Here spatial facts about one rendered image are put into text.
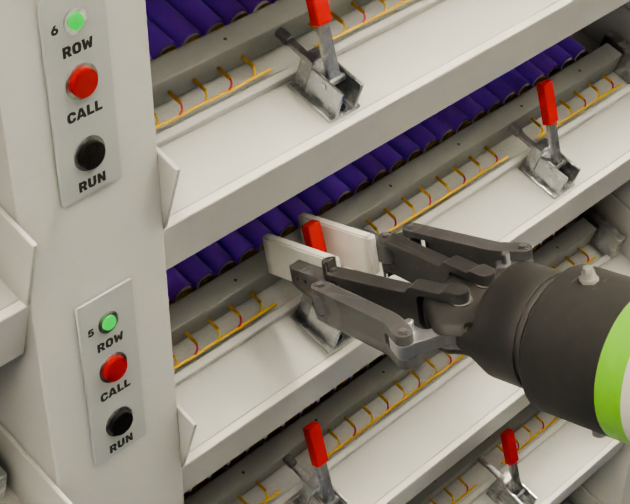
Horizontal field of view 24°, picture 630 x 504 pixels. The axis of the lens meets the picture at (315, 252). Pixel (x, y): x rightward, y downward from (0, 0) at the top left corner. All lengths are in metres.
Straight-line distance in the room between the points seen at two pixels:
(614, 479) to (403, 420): 0.44
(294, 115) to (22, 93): 0.24
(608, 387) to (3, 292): 0.33
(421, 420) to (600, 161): 0.27
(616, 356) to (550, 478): 0.69
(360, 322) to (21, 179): 0.27
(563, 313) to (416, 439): 0.42
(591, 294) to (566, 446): 0.69
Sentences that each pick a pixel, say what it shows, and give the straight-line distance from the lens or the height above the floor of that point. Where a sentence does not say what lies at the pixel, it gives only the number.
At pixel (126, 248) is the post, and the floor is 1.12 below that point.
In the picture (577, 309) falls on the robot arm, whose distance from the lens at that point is 0.83.
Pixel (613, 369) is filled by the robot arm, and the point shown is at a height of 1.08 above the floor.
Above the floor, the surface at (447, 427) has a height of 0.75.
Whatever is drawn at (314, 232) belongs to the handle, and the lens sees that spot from 1.00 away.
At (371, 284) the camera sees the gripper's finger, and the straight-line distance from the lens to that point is 0.94.
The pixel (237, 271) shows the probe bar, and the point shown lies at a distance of 1.03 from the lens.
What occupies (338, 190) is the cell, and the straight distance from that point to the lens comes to 1.11.
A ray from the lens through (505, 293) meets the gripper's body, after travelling 0.87.
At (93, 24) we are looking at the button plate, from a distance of 0.74.
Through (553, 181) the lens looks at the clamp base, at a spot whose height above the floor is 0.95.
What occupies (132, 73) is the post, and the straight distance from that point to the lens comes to 0.77.
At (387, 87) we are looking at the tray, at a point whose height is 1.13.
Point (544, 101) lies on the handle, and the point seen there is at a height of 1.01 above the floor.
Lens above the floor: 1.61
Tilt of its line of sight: 37 degrees down
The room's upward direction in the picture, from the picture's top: straight up
